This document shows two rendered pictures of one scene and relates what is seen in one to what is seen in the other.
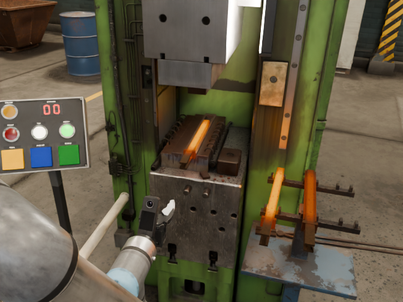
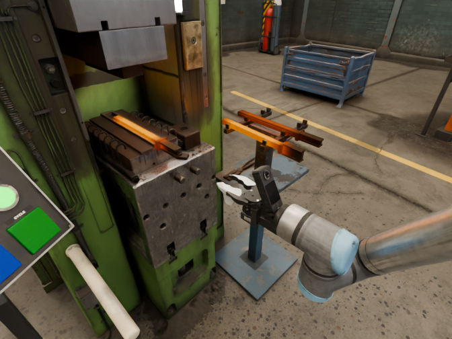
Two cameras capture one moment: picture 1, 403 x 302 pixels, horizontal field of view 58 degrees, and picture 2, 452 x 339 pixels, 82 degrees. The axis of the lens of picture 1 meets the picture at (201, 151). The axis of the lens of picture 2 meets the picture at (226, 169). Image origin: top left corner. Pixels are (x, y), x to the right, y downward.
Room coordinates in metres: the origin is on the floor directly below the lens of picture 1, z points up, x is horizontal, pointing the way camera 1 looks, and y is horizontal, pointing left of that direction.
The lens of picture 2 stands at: (0.63, 0.64, 1.45)
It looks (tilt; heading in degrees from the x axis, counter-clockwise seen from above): 34 degrees down; 301
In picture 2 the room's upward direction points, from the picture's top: straight up
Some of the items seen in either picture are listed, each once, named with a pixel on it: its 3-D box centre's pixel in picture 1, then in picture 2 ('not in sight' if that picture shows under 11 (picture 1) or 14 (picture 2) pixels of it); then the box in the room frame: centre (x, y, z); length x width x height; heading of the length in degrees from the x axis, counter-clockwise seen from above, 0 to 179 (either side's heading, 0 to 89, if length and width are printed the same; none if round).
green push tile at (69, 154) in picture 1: (69, 154); (34, 230); (1.21, 0.51, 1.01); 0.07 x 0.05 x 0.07; 103
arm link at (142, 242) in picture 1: (140, 252); (292, 222); (0.73, 0.16, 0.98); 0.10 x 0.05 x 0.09; 78
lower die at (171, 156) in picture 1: (196, 138); (126, 136); (1.48, 0.03, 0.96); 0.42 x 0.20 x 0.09; 168
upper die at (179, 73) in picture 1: (197, 60); (103, 39); (1.48, 0.03, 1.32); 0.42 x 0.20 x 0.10; 168
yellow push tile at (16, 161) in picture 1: (13, 159); not in sight; (1.17, 0.70, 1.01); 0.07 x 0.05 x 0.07; 103
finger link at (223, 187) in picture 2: not in sight; (228, 196); (0.92, 0.15, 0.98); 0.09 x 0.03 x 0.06; 179
